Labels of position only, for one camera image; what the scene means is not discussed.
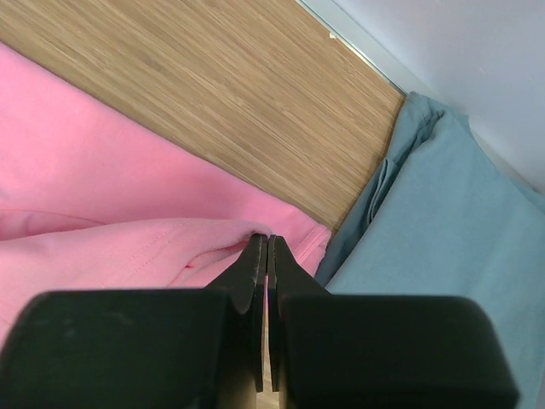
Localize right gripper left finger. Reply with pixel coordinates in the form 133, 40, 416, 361
1, 234, 267, 408

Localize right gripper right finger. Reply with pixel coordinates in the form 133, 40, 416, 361
267, 236, 519, 408

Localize pink t shirt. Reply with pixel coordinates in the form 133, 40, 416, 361
1, 47, 330, 333

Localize folded grey-blue t shirt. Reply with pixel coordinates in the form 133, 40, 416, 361
316, 93, 544, 408

